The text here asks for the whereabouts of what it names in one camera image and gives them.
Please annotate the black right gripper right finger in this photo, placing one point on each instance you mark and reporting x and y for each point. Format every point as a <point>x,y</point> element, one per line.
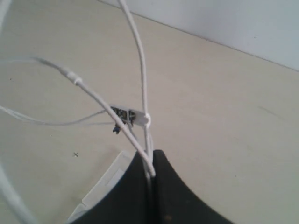
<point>174,201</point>

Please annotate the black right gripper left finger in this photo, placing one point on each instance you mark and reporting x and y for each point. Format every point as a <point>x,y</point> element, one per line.
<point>126,203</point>

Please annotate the white wired earphones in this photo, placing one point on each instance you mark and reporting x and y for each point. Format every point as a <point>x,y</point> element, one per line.
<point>142,119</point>

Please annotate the clear plastic hinged case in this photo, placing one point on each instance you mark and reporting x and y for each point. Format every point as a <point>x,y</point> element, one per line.
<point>103,186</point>

